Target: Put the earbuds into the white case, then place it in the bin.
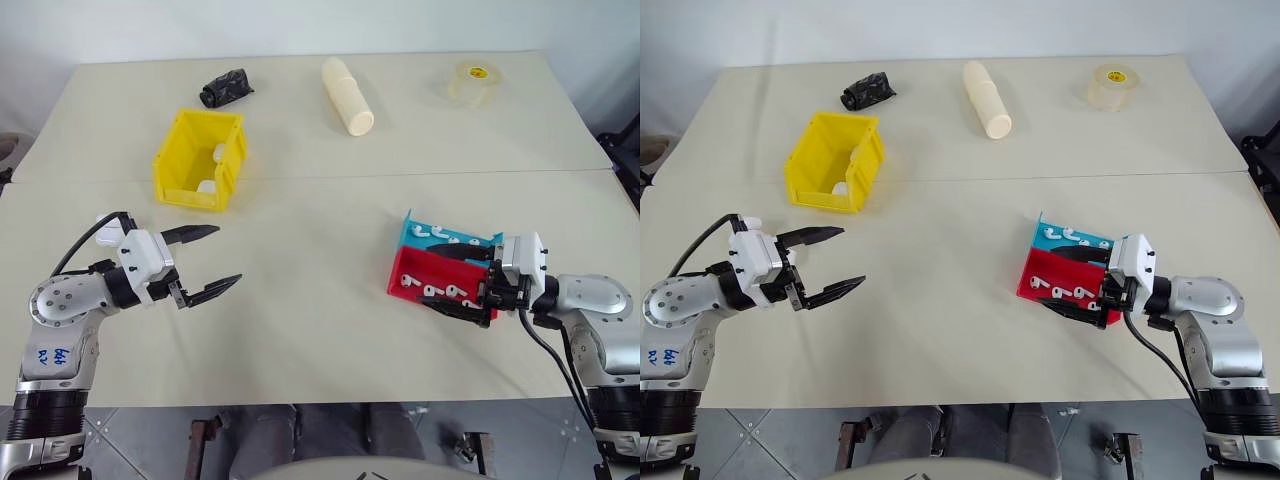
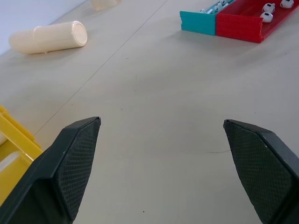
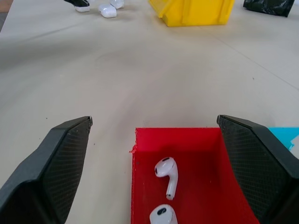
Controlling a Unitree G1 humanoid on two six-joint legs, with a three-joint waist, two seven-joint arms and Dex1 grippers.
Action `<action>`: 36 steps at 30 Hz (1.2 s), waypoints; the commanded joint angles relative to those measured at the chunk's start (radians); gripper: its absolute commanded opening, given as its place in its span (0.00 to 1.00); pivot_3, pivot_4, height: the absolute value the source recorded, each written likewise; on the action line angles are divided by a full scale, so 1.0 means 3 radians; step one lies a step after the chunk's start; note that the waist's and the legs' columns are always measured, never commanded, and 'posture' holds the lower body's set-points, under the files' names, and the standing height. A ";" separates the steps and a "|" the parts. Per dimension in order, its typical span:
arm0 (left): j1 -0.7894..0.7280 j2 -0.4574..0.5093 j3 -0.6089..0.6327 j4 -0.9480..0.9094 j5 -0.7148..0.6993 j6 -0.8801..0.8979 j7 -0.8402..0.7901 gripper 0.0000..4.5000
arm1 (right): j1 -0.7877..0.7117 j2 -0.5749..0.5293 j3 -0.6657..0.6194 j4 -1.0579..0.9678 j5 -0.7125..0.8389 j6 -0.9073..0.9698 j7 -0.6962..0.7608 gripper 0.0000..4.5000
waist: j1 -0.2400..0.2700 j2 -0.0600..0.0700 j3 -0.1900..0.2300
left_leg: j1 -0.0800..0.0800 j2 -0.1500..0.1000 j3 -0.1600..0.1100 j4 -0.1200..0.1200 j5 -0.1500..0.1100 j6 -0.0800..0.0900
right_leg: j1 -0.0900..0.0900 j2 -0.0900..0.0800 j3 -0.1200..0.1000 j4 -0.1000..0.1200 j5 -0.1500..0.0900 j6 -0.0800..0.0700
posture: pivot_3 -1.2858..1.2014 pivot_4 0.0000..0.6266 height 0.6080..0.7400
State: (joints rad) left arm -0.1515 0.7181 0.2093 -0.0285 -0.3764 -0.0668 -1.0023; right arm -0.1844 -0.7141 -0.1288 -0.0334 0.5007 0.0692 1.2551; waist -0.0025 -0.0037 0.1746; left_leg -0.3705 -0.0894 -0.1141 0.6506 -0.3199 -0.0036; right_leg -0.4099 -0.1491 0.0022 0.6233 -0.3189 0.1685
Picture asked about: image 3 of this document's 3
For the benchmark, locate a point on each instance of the black and white object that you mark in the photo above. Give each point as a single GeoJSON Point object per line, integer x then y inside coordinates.
{"type": "Point", "coordinates": [80, 4]}

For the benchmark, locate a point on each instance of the black plastic bag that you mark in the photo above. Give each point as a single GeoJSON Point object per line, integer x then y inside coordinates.
{"type": "Point", "coordinates": [268, 6]}

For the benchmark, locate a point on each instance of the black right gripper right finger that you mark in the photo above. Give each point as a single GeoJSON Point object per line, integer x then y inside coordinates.
{"type": "Point", "coordinates": [261, 168]}

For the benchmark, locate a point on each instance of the yellow plastic bin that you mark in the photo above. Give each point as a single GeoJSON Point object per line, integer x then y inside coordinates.
{"type": "Point", "coordinates": [198, 14]}

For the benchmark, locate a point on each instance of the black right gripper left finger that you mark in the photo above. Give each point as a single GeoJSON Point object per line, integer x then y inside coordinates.
{"type": "Point", "coordinates": [46, 177]}

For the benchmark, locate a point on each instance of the cyan plastic tray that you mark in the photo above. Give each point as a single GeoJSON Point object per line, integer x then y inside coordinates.
{"type": "Point", "coordinates": [280, 135]}

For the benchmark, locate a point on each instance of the white earbud charging case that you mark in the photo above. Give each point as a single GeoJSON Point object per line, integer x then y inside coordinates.
{"type": "Point", "coordinates": [107, 10]}

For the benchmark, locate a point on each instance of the red plastic tray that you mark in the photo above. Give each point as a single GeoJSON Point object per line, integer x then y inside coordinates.
{"type": "Point", "coordinates": [198, 149]}

